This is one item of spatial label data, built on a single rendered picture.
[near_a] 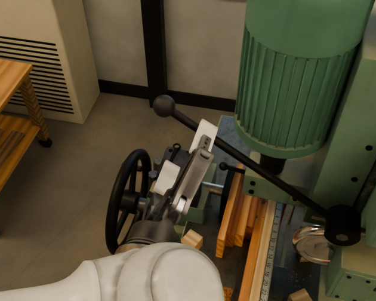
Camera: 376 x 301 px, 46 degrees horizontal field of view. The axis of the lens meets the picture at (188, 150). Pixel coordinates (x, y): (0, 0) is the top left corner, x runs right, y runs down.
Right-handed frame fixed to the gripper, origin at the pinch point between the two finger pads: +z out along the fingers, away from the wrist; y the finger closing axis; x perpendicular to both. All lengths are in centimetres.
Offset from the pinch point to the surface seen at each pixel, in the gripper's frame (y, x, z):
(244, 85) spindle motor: 11.1, -2.3, 8.7
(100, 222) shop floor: -136, -8, 49
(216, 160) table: -29.4, -15.9, 26.4
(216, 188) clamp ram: -22.7, -15.4, 13.3
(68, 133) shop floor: -154, 27, 97
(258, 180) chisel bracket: -9.4, -18.8, 10.4
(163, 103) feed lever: 7.8, 8.1, -1.0
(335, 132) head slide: 13.9, -18.5, 7.2
